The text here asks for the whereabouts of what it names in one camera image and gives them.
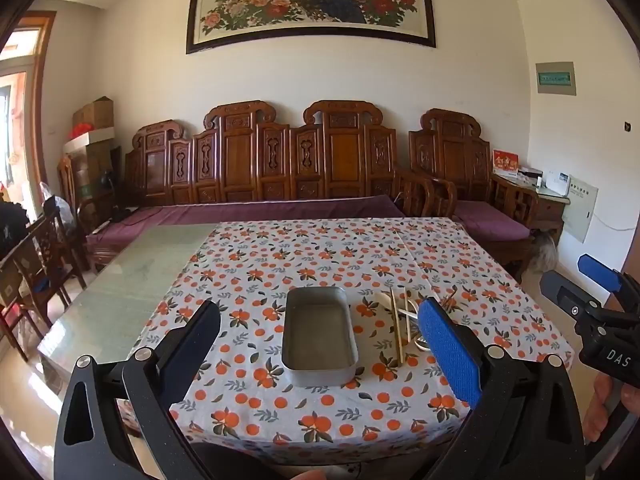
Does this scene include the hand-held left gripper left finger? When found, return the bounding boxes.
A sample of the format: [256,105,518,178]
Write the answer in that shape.
[54,300,222,480]

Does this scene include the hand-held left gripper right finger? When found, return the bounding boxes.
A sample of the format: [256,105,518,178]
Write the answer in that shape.
[417,297,586,480]

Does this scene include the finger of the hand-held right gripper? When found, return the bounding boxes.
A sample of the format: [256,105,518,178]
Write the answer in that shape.
[577,254,626,293]
[540,270,602,317]

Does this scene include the white plastic curved utensil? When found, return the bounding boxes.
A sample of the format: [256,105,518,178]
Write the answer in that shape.
[400,304,431,353]

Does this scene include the cream chopstick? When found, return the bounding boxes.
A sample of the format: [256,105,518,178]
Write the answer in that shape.
[397,287,416,348]
[390,290,406,364]

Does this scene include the rectangular metal box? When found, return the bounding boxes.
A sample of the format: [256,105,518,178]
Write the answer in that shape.
[281,286,361,388]

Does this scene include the person's right hand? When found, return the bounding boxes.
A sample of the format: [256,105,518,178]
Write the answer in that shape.
[582,374,615,445]

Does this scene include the grey fluffy duster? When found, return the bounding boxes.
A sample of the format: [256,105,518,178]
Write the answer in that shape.
[530,232,559,272]

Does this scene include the wooden side table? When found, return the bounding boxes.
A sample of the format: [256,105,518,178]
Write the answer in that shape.
[492,170,571,247]

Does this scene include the purple armchair cushion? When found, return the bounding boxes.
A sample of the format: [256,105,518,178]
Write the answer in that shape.
[452,200,533,245]

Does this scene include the person's dark pants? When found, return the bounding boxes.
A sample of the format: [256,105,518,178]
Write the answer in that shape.
[190,440,426,480]

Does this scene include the red gift box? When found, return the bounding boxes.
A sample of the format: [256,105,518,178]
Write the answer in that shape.
[492,149,521,177]

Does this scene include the orange fruit print tablecloth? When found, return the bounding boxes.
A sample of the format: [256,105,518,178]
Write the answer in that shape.
[127,217,576,466]

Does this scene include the long purple sofa cushion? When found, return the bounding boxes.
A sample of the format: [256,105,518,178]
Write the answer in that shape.
[87,195,406,257]

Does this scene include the carved wooden dining chair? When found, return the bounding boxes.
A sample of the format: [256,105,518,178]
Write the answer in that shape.
[0,247,51,361]
[27,207,88,311]
[56,154,118,241]

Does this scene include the carved wooden armchair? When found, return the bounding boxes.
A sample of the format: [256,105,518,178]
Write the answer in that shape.
[409,108,540,281]

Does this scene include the black desk lamp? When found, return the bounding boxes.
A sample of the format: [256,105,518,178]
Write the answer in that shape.
[97,170,121,222]

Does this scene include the clear plastic bag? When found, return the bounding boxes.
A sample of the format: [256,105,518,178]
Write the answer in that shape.
[40,182,76,226]

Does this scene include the carved wooden sofa bench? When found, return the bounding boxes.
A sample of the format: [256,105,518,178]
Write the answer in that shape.
[85,100,436,273]

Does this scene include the large cardboard box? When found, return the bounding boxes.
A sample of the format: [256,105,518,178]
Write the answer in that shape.
[75,142,122,196]

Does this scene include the black bag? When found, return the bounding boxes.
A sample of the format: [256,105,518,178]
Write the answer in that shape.
[0,202,31,261]

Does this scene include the white flat box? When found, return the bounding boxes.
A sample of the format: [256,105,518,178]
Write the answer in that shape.
[62,127,118,155]

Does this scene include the brown cardboard box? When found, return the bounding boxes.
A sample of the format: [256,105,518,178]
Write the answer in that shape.
[72,96,115,131]

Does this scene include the framed peacock painting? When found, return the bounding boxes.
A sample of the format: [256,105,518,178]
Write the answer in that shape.
[186,0,437,55]

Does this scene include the white wall distribution box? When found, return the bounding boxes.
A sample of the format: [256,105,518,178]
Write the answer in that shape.
[562,176,599,243]

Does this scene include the grey wall panel green label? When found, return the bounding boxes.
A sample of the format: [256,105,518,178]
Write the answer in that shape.
[536,61,576,96]

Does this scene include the wooden door frame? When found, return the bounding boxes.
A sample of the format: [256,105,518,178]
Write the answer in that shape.
[0,10,57,196]

